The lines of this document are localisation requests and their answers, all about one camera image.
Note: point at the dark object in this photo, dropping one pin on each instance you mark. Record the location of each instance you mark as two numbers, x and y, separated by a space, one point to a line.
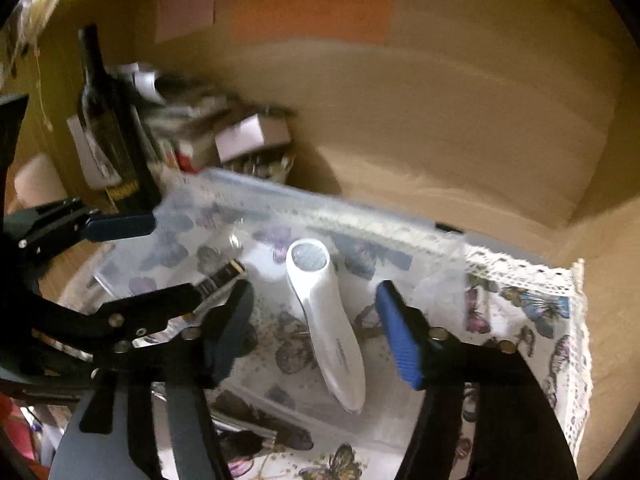
260 435

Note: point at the small white cardboard box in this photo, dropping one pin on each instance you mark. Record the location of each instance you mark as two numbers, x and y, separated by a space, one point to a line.
250 135

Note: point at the black gold striped tube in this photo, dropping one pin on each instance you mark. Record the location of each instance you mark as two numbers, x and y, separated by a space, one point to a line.
221 278

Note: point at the clear plastic storage box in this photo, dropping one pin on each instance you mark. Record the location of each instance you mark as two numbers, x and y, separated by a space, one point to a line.
350 240

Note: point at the orange paper note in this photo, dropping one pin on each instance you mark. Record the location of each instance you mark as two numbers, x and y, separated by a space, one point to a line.
310 17

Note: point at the butterfly print lace tablecloth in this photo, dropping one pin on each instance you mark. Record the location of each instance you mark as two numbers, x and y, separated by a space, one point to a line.
530 310

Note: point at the pile of small boxes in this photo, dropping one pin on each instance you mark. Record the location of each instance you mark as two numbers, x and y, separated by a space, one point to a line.
185 120

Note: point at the red cloth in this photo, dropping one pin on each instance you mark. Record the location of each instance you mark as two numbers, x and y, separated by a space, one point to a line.
12 422

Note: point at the dark wine bottle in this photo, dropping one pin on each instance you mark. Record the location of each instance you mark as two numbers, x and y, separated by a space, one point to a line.
107 130

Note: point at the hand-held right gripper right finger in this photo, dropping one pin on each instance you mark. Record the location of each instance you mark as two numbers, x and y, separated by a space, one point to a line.
400 340

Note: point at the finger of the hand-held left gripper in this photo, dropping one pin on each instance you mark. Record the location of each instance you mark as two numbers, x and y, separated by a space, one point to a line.
120 226
150 307

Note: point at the pink paper note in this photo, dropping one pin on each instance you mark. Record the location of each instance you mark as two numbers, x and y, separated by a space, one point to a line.
185 10

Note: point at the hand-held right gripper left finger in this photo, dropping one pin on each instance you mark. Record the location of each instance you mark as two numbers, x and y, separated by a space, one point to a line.
232 332

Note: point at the white handheld electric device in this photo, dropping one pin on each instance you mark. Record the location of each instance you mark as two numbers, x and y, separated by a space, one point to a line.
327 325

